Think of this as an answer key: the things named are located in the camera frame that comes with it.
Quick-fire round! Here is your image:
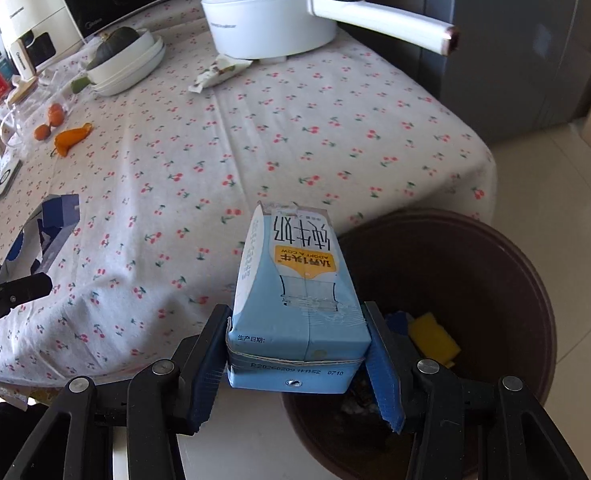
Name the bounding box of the white snack packet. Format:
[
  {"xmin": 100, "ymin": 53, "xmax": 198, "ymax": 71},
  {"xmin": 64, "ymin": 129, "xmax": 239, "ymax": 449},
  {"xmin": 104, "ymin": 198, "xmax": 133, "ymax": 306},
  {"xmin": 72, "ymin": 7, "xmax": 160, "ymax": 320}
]
[{"xmin": 189, "ymin": 55, "xmax": 253, "ymax": 93}]

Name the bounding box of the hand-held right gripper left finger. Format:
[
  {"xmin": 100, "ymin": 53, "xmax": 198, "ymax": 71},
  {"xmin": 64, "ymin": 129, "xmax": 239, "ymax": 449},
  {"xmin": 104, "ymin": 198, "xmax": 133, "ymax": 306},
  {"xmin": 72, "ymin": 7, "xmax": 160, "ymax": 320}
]
[{"xmin": 2, "ymin": 304, "xmax": 233, "ymax": 480}]

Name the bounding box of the dark green pumpkin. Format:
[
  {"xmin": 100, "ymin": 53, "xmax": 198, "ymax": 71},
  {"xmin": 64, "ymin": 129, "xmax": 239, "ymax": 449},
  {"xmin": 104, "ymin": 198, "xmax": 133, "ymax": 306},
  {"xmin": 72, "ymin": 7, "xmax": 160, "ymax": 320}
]
[{"xmin": 86, "ymin": 26, "xmax": 143, "ymax": 71}]

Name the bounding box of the grey refrigerator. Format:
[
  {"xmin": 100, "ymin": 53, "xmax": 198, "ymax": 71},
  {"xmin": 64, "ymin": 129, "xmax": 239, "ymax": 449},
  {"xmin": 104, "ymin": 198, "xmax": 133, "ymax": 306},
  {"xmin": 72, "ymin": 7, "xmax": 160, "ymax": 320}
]
[{"xmin": 335, "ymin": 0, "xmax": 591, "ymax": 143}]

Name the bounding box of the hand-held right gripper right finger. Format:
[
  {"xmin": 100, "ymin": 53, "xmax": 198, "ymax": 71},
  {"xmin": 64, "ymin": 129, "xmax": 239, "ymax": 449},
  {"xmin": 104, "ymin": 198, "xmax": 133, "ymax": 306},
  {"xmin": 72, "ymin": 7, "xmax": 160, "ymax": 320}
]
[{"xmin": 363, "ymin": 301, "xmax": 589, "ymax": 480}]

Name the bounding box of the yellow sponge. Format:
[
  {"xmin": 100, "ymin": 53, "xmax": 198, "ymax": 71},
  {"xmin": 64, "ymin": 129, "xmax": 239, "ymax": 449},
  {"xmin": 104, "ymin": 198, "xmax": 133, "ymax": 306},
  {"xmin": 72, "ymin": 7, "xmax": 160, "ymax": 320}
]
[{"xmin": 408, "ymin": 311, "xmax": 462, "ymax": 367}]

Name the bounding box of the white air fryer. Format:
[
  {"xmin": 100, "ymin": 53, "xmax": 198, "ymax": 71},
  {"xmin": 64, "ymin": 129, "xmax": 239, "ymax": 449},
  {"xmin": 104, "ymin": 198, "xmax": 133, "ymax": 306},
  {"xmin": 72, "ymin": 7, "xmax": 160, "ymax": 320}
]
[{"xmin": 0, "ymin": 0, "xmax": 86, "ymax": 71}]

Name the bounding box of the dark brown trash bin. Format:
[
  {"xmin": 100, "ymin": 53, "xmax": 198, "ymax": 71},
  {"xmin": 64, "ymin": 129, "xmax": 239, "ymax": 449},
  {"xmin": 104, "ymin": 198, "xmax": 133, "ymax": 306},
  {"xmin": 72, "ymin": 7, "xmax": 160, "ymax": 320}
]
[{"xmin": 280, "ymin": 209, "xmax": 559, "ymax": 480}]

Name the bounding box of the blue packaging scrap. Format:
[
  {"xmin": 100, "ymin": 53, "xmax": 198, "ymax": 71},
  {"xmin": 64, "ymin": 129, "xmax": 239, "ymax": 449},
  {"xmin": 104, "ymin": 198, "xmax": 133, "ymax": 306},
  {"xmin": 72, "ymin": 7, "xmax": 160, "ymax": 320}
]
[{"xmin": 386, "ymin": 311, "xmax": 416, "ymax": 336}]

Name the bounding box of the glass jar with wooden lid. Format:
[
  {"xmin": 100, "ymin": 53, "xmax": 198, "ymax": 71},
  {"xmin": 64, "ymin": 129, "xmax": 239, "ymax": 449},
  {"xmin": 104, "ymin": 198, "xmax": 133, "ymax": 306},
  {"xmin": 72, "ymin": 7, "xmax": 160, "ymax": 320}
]
[{"xmin": 6, "ymin": 76, "xmax": 38, "ymax": 111}]

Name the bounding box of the white electric pot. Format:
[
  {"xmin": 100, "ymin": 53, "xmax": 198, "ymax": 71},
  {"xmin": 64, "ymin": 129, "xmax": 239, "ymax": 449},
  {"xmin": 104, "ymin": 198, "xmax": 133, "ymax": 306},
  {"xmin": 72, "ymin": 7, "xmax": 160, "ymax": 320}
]
[{"xmin": 190, "ymin": 0, "xmax": 461, "ymax": 61}]

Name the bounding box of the cherry print tablecloth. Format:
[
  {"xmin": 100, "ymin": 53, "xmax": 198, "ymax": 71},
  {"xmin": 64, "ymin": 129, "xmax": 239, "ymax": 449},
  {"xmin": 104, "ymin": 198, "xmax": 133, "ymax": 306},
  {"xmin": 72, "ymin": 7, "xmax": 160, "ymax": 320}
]
[{"xmin": 0, "ymin": 0, "xmax": 499, "ymax": 401}]

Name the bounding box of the light blue milk carton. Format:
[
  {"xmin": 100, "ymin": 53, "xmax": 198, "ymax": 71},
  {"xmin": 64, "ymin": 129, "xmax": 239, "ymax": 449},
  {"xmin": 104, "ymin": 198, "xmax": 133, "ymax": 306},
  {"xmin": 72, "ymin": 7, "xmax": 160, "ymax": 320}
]
[{"xmin": 225, "ymin": 201, "xmax": 373, "ymax": 393}]

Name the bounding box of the white bowl stack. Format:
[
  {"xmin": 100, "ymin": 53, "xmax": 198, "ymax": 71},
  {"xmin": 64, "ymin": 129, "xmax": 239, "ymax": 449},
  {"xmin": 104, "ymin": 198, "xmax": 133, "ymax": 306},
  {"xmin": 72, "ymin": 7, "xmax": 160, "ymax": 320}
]
[{"xmin": 91, "ymin": 35, "xmax": 165, "ymax": 92}]

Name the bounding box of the dark blue white carton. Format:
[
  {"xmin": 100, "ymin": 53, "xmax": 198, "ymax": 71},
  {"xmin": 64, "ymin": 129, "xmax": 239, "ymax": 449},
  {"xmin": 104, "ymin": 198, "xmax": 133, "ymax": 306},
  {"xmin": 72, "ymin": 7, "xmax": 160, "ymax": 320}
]
[{"xmin": 2, "ymin": 193, "xmax": 81, "ymax": 281}]

